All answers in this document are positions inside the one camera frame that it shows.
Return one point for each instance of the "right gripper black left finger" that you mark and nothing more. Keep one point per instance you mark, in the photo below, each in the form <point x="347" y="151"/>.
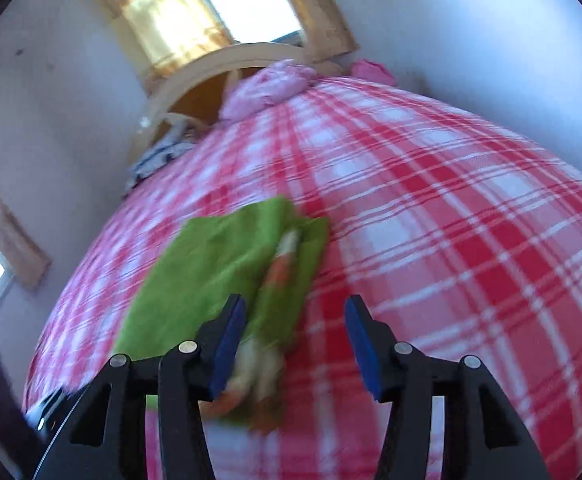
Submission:
<point x="104" y="434"/>

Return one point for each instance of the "green orange striped knit sweater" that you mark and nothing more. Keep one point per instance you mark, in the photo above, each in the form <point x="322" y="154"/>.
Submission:
<point x="268" y="254"/>

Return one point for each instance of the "red plaid bed sheet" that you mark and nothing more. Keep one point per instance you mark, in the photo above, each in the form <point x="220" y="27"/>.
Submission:
<point x="464" y="237"/>

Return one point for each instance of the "white car print pillow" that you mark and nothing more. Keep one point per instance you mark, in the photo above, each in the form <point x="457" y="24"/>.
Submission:
<point x="178" y="140"/>

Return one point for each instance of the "cream wooden headboard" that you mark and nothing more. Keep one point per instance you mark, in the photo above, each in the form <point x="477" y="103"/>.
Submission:
<point x="198" y="89"/>

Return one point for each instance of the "pink pillow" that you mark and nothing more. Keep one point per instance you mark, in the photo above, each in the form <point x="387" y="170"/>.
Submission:
<point x="270" y="86"/>

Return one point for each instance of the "pink cloth behind bed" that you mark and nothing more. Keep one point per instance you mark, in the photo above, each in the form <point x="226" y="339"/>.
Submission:
<point x="371" y="71"/>

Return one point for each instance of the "left yellow curtain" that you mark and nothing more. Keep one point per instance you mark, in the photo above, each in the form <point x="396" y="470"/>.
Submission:
<point x="160" y="36"/>

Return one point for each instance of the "yellow curtain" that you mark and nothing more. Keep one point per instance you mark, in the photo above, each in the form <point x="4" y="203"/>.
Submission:
<point x="160" y="36"/>
<point x="324" y="29"/>

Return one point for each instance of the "right yellow curtain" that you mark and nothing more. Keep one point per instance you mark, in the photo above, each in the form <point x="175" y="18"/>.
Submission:
<point x="324" y="29"/>

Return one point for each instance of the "wooden door frame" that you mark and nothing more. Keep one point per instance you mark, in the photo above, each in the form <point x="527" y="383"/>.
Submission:
<point x="22" y="255"/>

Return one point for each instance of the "window with frame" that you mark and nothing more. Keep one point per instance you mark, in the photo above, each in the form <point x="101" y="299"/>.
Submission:
<point x="243" y="0"/>

